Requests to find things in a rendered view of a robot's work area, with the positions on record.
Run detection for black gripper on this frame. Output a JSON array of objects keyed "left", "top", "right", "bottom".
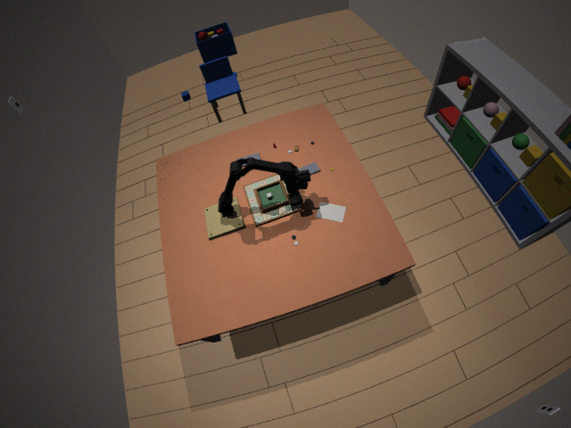
[{"left": 285, "top": 182, "right": 303, "bottom": 206}]

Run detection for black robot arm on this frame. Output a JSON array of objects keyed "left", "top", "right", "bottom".
[{"left": 218, "top": 157, "right": 311, "bottom": 218}]

